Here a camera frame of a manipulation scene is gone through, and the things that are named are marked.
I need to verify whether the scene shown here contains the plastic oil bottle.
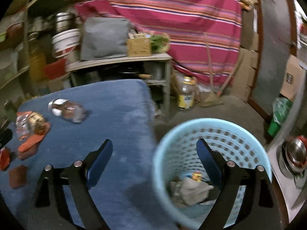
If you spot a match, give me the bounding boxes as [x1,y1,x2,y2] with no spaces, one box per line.
[177,76,195,110]

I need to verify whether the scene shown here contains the brown crumpled paper ball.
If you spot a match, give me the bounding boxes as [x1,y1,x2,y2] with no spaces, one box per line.
[28,112,46,135]

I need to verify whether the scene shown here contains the steel bowl on stove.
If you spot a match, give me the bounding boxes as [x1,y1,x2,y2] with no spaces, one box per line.
[285,136,306,173]

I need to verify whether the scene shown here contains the steel pot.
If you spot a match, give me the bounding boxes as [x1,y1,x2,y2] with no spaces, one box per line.
[55,12,72,34]

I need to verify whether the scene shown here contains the white plastic bucket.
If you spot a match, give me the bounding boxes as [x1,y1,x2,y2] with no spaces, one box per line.
[51,29,81,58]

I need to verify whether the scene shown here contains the clear jar silver lid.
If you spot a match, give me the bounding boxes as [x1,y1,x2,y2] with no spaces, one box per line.
[48,98,87,124]

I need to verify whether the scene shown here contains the pink striped curtain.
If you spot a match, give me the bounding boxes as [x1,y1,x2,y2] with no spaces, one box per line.
[75,0,241,86]

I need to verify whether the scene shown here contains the blue knitted table cloth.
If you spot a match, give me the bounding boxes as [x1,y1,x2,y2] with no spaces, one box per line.
[1,80,176,229]

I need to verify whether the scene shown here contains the clear orange cartoon snack bag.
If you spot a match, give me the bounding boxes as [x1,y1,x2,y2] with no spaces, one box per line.
[15,111,32,141]

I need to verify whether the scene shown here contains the yellow utensil holder box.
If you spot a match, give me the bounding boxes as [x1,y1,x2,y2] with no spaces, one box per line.
[126,30,152,57]

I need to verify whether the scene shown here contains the wooden wall shelf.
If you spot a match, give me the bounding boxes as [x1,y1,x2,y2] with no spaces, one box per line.
[0,0,72,91]

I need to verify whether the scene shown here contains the red plastic basket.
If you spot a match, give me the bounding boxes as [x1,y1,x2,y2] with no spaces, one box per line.
[43,59,66,80]

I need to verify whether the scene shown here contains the wooden side table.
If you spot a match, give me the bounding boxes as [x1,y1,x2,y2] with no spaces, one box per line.
[66,53,172,121]

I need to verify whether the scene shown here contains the light blue trash basket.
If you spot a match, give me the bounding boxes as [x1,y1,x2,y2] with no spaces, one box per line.
[152,118,273,229]

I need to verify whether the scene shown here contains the red snack bag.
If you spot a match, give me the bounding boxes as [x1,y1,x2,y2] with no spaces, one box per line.
[0,147,10,171]

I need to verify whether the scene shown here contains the orange wrapper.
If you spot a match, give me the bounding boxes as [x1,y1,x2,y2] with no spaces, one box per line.
[18,122,51,153]

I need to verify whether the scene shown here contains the green plastic bottle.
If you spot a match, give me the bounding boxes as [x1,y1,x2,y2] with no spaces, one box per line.
[267,97,292,137]

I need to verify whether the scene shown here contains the grey fabric cover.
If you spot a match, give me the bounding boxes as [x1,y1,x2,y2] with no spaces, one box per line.
[80,17,132,61]

